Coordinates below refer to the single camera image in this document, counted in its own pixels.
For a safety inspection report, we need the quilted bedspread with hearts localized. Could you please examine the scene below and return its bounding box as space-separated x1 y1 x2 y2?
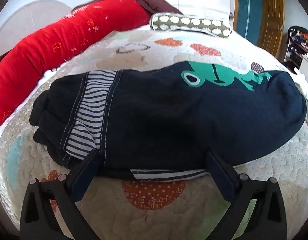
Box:
0 26 308 240

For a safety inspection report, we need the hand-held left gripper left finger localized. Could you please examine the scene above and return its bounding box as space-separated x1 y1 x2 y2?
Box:
19 150 102 240

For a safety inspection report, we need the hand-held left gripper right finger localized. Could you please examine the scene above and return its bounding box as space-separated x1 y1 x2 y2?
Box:
205 151 287 240

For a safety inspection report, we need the dark maroon blanket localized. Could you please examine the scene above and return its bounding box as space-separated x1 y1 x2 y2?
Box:
71 0 183 18

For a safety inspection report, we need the olive pillow with white dots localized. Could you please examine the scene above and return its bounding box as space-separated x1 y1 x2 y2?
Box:
149 12 232 38

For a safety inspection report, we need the white plastic object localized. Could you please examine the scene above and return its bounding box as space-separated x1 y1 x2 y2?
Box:
293 55 308 98

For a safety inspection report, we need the red bolster pillow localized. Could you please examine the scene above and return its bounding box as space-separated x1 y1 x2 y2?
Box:
0 0 150 127

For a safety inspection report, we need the white round panel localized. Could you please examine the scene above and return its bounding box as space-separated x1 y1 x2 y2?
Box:
0 0 72 55

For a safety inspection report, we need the wooden door with teal panel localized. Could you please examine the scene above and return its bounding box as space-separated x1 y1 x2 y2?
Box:
234 0 286 58

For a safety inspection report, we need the shoe rack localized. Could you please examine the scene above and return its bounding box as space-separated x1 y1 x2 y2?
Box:
284 26 308 68

